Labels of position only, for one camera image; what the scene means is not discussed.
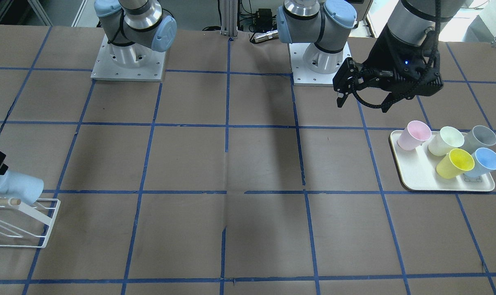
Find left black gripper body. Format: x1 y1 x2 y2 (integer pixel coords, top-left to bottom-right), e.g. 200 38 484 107
333 31 438 103

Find light blue ikea cup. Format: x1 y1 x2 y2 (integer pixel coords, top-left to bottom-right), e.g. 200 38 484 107
0 170 44 205

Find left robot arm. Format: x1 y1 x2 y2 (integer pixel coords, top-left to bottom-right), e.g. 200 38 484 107
276 0 463 113

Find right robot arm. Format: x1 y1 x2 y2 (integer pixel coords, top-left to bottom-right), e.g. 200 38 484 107
0 0 177 177

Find pink ikea cup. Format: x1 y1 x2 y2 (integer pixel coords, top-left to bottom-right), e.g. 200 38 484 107
397 120 433 151

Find light green ikea cup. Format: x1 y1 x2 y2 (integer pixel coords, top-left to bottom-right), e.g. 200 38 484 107
428 126 464 157

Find yellow ikea cup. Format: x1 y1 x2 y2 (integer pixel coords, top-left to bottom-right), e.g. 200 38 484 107
436 149 475 179

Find grey blue ikea cup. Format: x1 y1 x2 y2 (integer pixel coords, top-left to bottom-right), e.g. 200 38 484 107
461 125 496 154

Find cream plastic tray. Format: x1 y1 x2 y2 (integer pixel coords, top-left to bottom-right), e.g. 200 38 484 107
390 129 495 192

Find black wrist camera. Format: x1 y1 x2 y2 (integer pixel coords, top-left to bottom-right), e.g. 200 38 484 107
388 49 443 97

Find white wire cup rack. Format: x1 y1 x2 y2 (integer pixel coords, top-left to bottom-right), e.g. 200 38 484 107
0 194 61 248

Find aluminium frame post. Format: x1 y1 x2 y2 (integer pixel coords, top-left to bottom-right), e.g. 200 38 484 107
218 0 240 39

